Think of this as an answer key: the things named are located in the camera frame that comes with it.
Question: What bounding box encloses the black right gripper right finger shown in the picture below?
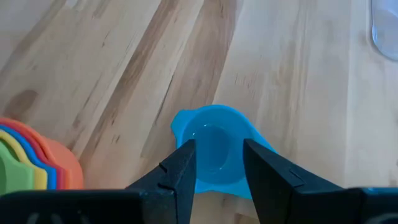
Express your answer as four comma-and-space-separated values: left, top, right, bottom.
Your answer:
243, 139, 346, 224

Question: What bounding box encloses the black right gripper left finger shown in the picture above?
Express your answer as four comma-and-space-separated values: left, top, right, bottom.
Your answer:
126, 139, 197, 224

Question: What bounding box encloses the light blue measuring cup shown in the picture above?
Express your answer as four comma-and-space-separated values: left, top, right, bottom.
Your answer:
170, 104, 277, 200

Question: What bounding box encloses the orange measuring cup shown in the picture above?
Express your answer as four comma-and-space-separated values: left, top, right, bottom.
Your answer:
0, 117, 85, 190

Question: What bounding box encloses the red measuring cup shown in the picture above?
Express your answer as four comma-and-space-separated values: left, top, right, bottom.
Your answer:
0, 120, 68, 190

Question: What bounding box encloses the dark blue measuring cup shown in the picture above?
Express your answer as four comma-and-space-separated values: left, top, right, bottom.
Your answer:
0, 124, 58, 190

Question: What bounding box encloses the yellow measuring cup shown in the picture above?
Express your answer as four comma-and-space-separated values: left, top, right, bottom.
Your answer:
0, 129, 49, 191

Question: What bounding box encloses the green measuring cup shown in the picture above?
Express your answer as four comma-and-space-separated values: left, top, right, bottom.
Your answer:
0, 139, 34, 195

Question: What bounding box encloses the clear plastic basket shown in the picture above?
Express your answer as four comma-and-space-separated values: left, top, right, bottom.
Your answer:
371, 0, 398, 62

